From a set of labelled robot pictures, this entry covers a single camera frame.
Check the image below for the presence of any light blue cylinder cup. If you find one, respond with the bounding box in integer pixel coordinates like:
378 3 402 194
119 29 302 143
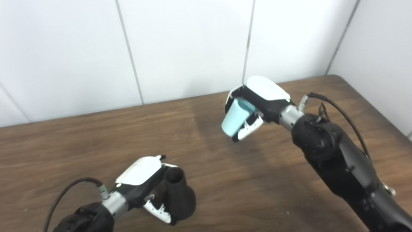
221 98 256 137

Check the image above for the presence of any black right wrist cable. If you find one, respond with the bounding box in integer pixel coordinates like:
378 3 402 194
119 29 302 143
298 92 372 160

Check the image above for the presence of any black funnel-shaped nozzle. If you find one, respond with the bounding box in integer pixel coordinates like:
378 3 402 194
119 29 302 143
164 167 196 221

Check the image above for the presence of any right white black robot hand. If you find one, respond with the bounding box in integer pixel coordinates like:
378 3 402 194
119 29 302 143
225 76 295 142

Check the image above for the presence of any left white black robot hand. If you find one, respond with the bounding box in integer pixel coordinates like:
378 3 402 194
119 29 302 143
115 155 178 225

